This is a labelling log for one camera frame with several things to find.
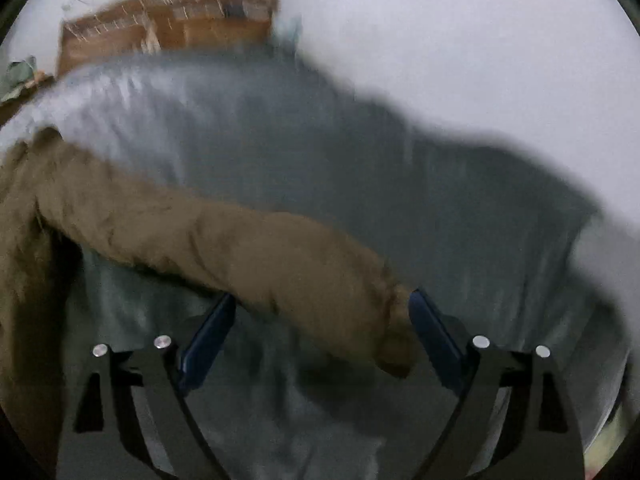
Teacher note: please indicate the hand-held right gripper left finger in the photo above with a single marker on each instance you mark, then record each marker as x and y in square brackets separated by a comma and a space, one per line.
[207, 345]

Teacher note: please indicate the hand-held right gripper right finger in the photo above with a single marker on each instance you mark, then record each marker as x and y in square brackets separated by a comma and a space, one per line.
[435, 340]

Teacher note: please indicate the brown padded jacket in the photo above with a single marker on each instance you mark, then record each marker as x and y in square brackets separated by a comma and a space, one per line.
[225, 250]

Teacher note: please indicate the green folded cloth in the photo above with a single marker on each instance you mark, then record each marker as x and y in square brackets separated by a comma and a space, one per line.
[17, 77]

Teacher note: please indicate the wooden nightstand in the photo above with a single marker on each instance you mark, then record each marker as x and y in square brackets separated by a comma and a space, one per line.
[10, 110]

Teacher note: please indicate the brown wooden headboard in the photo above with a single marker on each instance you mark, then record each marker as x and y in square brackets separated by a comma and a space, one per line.
[200, 25]

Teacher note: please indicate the grey fuzzy blanket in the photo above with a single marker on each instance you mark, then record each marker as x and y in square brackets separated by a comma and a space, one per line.
[350, 170]

